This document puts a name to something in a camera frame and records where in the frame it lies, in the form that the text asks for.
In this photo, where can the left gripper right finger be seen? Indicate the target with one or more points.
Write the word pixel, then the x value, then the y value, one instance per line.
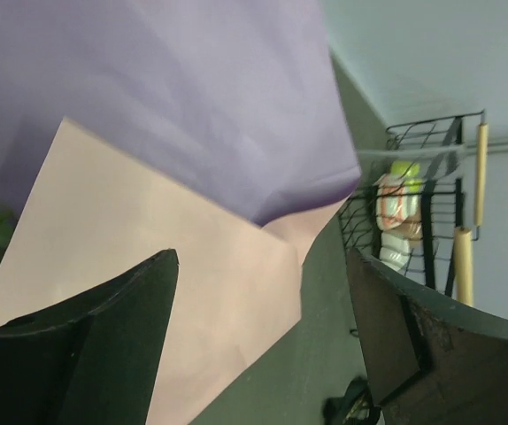
pixel 429 358

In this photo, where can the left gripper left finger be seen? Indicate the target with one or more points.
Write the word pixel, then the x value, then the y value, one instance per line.
pixel 92 358

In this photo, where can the black ribbon gold lettering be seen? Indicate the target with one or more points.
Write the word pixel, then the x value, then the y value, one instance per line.
pixel 355 406

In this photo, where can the pink wrapping paper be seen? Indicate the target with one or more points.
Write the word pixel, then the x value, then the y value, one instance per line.
pixel 211 128

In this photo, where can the white flower-shaped cup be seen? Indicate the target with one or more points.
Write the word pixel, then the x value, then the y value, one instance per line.
pixel 395 249

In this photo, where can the brown ceramic pot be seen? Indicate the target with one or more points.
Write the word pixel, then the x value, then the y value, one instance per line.
pixel 411 230

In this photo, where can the white red patterned bowl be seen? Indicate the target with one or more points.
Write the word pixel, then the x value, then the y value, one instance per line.
pixel 397 199

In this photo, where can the green square cup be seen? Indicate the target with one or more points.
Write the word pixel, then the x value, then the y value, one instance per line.
pixel 408 172

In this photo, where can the black wire basket wooden handles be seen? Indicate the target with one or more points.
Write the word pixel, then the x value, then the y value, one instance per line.
pixel 452 152

